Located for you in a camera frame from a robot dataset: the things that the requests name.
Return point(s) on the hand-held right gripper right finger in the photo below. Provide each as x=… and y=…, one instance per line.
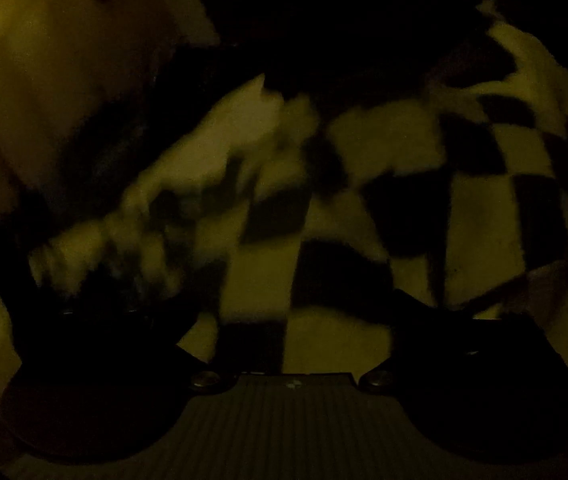
x=429, y=320

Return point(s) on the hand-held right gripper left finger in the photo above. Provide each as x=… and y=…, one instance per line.
x=113, y=325

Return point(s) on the black white checkered garment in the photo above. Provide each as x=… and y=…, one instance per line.
x=404, y=160

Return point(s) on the pale plain bed sheet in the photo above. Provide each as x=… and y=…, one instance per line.
x=48, y=60

